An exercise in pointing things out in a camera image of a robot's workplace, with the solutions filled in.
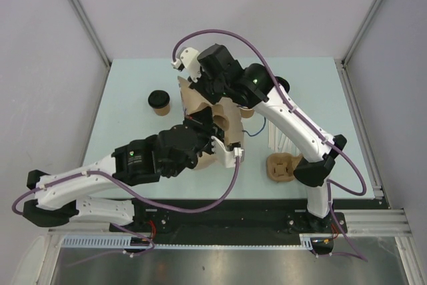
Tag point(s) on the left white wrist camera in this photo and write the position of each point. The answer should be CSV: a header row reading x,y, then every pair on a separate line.
x,y
226,154

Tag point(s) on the stack of brown paper cups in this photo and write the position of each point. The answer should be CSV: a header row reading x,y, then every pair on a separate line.
x,y
246,113

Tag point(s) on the blue checkered paper bag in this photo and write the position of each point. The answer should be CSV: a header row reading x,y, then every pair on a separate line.
x,y
192,101

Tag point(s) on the single brown paper cup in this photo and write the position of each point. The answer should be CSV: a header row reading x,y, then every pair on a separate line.
x,y
162,111

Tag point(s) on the white wrapped straw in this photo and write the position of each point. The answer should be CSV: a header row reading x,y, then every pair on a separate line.
x,y
277,136
270,135
285,144

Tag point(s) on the white cable duct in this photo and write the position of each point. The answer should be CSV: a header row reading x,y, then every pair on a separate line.
x,y
129,243

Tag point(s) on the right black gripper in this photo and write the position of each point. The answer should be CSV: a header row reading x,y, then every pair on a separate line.
x,y
197,87

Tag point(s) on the brown cardboard cup carrier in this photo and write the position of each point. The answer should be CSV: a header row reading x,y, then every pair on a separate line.
x,y
280,166

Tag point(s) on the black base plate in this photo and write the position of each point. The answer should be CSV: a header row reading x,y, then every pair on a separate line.
x,y
289,216

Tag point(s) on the black cup lid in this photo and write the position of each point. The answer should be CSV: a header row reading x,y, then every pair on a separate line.
x,y
158,99

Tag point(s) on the stack of black lids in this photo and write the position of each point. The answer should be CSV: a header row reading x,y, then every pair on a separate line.
x,y
284,83

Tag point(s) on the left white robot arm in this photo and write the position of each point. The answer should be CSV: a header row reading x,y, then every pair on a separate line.
x,y
61,198

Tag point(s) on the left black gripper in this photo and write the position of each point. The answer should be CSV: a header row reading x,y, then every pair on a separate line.
x,y
202,120

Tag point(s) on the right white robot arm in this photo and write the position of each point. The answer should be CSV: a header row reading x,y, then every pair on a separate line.
x,y
215,74

